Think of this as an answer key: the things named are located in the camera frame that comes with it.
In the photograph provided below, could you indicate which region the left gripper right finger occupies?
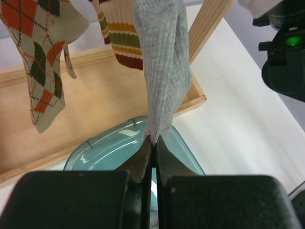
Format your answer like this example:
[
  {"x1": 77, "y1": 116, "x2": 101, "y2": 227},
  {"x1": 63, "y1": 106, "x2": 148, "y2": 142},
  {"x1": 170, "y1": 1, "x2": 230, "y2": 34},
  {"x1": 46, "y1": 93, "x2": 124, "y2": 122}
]
[{"x1": 156, "y1": 138, "x2": 302, "y2": 229}]

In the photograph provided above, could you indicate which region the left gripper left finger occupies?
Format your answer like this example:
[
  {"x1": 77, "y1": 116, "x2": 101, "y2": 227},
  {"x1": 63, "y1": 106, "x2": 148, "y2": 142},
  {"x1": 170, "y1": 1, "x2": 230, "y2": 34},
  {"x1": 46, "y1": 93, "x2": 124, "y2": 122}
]
[{"x1": 0, "y1": 137, "x2": 152, "y2": 229}]

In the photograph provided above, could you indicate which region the argyle patterned sock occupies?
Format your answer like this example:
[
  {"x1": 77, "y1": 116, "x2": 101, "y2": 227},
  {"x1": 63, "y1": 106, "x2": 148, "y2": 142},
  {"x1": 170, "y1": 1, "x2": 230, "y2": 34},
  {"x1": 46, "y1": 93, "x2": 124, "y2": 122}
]
[{"x1": 0, "y1": 0, "x2": 89, "y2": 133}]

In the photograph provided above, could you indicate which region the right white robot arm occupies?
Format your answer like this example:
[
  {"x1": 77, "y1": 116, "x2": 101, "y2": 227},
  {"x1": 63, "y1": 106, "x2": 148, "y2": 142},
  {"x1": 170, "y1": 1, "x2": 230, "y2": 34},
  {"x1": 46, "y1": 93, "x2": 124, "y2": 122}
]
[{"x1": 238, "y1": 0, "x2": 305, "y2": 102}]

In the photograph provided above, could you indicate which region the blue translucent plastic bin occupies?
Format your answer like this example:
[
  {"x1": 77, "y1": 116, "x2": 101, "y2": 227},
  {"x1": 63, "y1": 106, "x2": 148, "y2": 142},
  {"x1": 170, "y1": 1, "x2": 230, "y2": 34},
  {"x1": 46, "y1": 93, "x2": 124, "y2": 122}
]
[{"x1": 63, "y1": 115, "x2": 207, "y2": 229}]

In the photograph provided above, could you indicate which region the wooden clothes rack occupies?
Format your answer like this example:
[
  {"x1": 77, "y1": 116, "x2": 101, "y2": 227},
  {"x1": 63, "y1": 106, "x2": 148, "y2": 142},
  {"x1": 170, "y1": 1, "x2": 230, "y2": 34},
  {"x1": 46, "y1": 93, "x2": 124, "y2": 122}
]
[{"x1": 0, "y1": 0, "x2": 235, "y2": 190}]

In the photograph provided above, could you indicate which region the cream striped sock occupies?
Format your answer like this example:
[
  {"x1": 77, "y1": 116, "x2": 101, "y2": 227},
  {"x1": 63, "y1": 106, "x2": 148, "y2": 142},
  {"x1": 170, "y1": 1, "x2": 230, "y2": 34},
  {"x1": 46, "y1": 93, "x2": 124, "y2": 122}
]
[{"x1": 90, "y1": 0, "x2": 143, "y2": 70}]

